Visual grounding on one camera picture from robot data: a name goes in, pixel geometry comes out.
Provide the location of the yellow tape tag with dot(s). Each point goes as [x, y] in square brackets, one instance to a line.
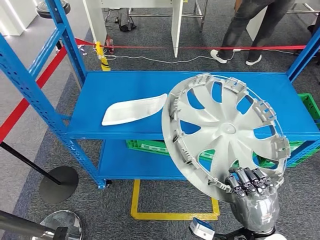
[100, 53]

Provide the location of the white board panel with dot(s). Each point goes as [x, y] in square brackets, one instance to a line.
[255, 26]

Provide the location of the grey plastic wheel hubcap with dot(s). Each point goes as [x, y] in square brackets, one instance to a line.
[225, 129]

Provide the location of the chrome stanchion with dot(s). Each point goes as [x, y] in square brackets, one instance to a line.
[67, 220]

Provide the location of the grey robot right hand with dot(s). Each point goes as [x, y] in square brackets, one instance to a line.
[255, 208]

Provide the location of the red barrier belt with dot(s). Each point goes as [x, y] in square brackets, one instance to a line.
[15, 114]

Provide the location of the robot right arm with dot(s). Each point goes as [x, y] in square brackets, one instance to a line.
[255, 232]

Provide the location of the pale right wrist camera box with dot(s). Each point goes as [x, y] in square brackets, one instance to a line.
[201, 230]

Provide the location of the person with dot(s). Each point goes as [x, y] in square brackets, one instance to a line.
[240, 26]

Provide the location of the green plastic crate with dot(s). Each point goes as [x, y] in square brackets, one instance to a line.
[311, 106]

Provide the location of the white panel desk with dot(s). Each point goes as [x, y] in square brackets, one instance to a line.
[177, 26]

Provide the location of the stanchion with round black head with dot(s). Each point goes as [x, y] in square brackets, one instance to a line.
[41, 11]

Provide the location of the black floor item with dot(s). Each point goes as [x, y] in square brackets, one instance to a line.
[126, 26]

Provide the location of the white plastic trim part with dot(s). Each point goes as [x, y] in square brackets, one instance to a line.
[130, 111]

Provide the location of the yellow floor tape square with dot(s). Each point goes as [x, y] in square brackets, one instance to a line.
[135, 202]

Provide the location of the blue metal shelf rack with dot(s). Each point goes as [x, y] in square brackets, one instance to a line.
[124, 86]

